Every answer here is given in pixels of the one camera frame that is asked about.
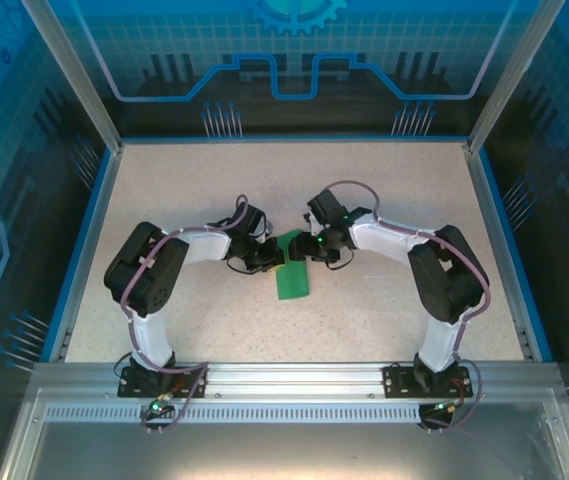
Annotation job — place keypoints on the slotted metal strip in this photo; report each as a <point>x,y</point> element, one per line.
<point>289,414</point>

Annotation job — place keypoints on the connector board green light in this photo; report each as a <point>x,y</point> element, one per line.
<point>444,407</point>
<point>156,410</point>

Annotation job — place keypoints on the aluminium back rail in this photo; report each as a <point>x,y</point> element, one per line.
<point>294,140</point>

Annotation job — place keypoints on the aluminium mounting rail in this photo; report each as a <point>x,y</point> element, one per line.
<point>294,380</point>

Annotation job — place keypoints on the left connector board green light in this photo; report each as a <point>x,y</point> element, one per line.
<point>156,410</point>

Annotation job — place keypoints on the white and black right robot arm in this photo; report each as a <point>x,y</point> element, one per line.
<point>449,280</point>

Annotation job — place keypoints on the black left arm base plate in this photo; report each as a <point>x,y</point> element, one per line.
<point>134,385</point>

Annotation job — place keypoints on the aluminium side rail blue trim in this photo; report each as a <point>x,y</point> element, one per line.
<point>89,250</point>
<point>499,250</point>

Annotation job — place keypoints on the aluminium frame post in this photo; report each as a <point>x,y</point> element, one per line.
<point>84,90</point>
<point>514,75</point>

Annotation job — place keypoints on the green cloth piece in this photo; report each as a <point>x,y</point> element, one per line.
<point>291,282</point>

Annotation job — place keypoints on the right connector board green light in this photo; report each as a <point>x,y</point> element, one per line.
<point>444,407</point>

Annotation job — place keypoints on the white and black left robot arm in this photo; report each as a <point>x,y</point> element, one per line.
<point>149,280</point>

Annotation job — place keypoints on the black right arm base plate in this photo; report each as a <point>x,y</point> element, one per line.
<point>399,382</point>

